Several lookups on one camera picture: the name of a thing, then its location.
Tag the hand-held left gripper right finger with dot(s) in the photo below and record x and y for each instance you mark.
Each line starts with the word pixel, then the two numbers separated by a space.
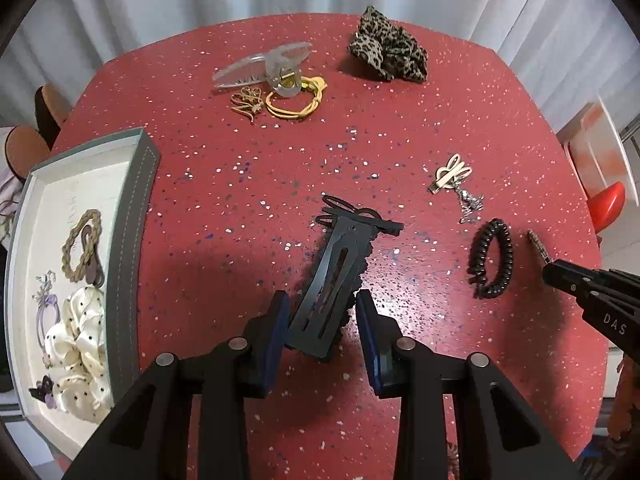
pixel 371 345

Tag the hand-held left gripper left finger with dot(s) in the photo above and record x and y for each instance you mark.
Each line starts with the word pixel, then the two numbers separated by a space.
pixel 275 345

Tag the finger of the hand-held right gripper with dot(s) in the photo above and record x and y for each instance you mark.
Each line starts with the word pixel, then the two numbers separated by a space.
pixel 570 271
pixel 572 287

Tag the small striped hair clip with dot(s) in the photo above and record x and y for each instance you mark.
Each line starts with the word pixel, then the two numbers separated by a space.
pixel 537 245

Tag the black rectangular hair clip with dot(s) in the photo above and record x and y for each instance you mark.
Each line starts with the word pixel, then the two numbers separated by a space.
pixel 330 280

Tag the grey jewelry tray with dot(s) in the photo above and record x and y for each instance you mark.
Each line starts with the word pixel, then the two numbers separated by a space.
pixel 125 240

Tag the red plastic seat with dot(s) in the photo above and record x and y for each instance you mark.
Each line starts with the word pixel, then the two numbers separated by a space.
pixel 607 202

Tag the orange object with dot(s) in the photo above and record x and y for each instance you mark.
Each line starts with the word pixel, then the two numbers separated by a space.
pixel 625 400

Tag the black looped hair clip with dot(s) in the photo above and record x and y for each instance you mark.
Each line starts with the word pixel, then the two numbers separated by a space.
pixel 385 225

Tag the white and orange chair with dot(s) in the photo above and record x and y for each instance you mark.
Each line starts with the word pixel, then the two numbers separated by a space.
pixel 600 145

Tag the brown hair accessory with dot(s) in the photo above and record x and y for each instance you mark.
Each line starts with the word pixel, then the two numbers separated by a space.
pixel 453 460

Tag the cream looped hair clip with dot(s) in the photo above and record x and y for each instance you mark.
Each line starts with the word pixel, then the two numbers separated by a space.
pixel 445 175

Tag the white dotted scrunchie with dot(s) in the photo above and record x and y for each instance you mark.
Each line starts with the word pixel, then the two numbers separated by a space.
pixel 80 360

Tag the brown hair clip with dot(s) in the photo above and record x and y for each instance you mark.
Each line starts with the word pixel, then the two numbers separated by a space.
pixel 92 265

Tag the dark flower hair clip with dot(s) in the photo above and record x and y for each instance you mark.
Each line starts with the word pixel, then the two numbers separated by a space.
pixel 42 391

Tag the clear hair claw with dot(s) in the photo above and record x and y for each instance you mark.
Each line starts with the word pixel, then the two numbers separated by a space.
pixel 240 72

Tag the leopard print scrunchie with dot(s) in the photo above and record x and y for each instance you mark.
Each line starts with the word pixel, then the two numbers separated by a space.
pixel 385 45

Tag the pink cloth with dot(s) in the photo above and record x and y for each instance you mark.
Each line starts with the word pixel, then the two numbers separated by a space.
pixel 6 200

